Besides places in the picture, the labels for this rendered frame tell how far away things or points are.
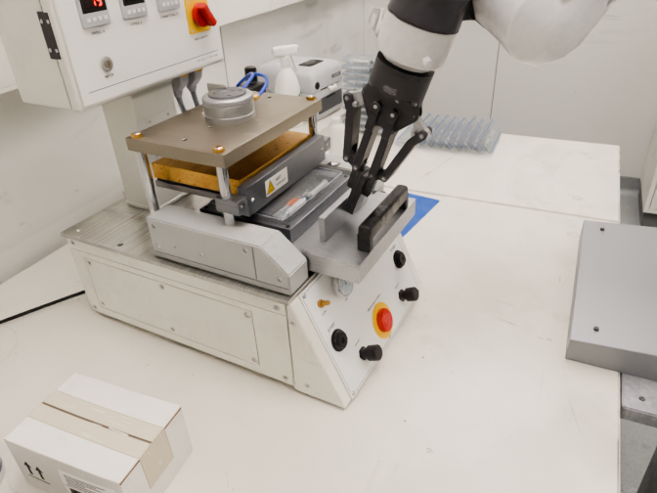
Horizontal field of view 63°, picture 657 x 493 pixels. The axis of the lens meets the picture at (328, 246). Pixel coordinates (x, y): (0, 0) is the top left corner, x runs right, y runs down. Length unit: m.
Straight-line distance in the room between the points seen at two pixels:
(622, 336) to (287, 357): 0.52
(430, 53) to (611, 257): 0.62
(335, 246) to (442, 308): 0.32
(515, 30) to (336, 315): 0.45
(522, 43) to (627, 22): 2.50
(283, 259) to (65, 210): 0.77
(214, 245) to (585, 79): 2.64
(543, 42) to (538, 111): 2.61
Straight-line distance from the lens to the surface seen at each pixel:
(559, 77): 3.18
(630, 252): 1.16
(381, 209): 0.77
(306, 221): 0.79
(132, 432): 0.74
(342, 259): 0.73
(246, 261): 0.74
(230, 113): 0.83
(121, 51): 0.88
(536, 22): 0.62
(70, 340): 1.06
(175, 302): 0.89
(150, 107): 0.97
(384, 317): 0.89
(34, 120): 1.32
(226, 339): 0.87
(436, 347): 0.92
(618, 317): 0.99
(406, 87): 0.68
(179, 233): 0.81
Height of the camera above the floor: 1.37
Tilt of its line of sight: 32 degrees down
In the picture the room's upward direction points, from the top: 3 degrees counter-clockwise
